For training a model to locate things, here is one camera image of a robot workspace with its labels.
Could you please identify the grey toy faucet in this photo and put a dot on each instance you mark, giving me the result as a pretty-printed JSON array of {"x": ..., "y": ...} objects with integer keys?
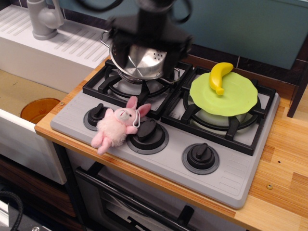
[{"x": 45, "y": 21}]

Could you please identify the steel colander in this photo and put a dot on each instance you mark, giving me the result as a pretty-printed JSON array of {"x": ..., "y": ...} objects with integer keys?
[{"x": 143, "y": 64}]

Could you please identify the black oven door handle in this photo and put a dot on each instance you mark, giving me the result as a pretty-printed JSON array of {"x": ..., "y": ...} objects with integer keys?
[{"x": 135, "y": 204}]

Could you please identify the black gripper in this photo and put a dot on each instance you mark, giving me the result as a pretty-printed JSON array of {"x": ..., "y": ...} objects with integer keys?
[{"x": 149, "y": 30}]

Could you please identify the white toy sink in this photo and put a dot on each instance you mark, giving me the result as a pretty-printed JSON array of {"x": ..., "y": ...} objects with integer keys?
[{"x": 32, "y": 69}]

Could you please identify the pink plush bunny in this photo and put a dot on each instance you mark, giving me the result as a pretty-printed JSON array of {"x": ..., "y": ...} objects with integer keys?
[{"x": 117, "y": 125}]

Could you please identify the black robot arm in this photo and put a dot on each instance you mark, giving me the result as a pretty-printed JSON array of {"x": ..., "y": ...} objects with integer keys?
[{"x": 154, "y": 3}]

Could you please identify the black right burner grate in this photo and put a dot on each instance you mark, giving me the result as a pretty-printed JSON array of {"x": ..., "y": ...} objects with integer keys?
[{"x": 246, "y": 133}]

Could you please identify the black burner grate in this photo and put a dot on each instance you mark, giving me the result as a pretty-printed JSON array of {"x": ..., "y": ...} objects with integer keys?
[
  {"x": 246, "y": 133},
  {"x": 108, "y": 86}
]

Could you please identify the grey toy stove top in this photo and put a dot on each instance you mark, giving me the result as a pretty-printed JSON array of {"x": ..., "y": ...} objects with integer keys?
[{"x": 229, "y": 184}]

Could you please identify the teal cabinet box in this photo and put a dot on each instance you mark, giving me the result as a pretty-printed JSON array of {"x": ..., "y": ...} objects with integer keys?
[{"x": 267, "y": 31}]

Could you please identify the orange plastic bowl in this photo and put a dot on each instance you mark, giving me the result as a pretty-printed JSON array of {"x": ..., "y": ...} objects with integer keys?
[{"x": 36, "y": 110}]

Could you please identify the green plastic plate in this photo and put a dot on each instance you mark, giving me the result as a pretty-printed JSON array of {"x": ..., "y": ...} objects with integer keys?
[{"x": 239, "y": 96}]

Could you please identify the yellow toy banana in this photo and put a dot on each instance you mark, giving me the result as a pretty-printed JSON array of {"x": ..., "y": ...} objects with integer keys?
[{"x": 216, "y": 75}]

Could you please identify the black left stove knob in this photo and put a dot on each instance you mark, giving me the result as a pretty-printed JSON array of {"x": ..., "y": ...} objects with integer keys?
[{"x": 94, "y": 115}]

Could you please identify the black stove knob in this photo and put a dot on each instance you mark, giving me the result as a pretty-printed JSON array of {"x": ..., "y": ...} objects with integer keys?
[
  {"x": 94, "y": 115},
  {"x": 200, "y": 159},
  {"x": 151, "y": 138}
]

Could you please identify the black left burner grate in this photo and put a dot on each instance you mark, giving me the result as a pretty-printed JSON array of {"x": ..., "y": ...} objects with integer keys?
[{"x": 108, "y": 86}]

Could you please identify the black middle stove knob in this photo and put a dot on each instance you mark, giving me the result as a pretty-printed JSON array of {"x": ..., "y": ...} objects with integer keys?
[{"x": 151, "y": 138}]

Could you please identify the black right stove knob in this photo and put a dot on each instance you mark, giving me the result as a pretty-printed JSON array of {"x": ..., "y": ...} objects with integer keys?
[{"x": 200, "y": 159}]

